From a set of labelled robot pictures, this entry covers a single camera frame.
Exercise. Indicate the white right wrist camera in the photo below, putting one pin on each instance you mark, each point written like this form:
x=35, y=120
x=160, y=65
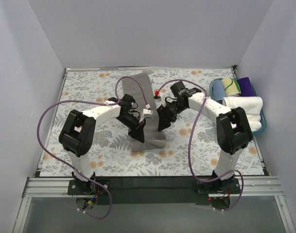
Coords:
x=158, y=96

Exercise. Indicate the aluminium frame rail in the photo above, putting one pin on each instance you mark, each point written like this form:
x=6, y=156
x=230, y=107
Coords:
x=59, y=187

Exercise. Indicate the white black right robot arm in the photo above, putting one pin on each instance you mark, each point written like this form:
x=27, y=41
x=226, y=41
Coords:
x=232, y=129

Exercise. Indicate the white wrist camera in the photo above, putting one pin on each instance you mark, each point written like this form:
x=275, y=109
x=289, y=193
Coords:
x=146, y=114
x=158, y=96

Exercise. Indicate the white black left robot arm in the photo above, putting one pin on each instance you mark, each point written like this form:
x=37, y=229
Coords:
x=78, y=131

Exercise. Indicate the white folded towel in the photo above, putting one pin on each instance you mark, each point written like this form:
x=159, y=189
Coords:
x=252, y=107

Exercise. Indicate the yellow green rolled towel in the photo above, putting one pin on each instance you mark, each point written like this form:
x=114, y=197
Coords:
x=231, y=87

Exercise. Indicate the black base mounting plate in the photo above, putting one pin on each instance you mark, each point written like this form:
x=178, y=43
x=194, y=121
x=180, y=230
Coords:
x=161, y=197

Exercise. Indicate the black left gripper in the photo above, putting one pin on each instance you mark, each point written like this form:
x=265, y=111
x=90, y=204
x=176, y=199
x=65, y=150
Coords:
x=138, y=127

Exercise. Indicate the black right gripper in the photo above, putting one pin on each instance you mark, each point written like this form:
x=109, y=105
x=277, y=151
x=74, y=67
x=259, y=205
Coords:
x=164, y=115

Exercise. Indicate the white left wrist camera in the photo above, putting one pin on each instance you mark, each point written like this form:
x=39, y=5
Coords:
x=146, y=114

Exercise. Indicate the blue rolled towel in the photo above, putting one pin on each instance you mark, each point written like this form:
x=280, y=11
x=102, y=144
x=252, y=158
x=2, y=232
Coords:
x=218, y=91

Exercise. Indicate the grey terry towel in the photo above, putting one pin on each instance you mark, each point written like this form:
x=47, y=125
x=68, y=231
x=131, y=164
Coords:
x=140, y=88

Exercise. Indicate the purple rolled towel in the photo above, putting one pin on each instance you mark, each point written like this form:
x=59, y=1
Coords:
x=246, y=87

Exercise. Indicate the floral patterned table mat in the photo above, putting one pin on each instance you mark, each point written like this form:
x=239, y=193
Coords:
x=191, y=145

